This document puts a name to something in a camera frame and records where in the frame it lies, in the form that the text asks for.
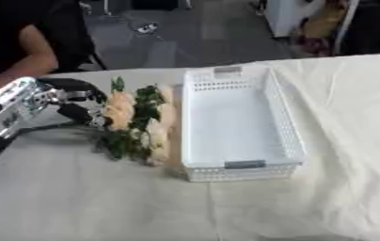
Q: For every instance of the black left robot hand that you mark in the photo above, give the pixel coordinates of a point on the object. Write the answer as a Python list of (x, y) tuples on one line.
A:
[(77, 89)]

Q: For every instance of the white plastic basket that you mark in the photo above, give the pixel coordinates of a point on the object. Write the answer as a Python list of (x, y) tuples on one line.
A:
[(237, 125)]

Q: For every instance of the black office chair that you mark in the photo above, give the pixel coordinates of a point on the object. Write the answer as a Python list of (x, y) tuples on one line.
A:
[(86, 37)]

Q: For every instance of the person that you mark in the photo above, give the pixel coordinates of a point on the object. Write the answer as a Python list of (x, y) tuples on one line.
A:
[(17, 37)]

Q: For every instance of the black and white shoe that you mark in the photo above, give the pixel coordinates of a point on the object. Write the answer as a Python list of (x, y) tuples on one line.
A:
[(148, 28)]

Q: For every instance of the cream artificial flower bouquet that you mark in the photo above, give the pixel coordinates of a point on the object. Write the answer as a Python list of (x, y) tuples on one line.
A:
[(138, 120)]

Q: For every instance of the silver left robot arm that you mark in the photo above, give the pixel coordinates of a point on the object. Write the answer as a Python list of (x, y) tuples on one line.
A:
[(17, 103)]

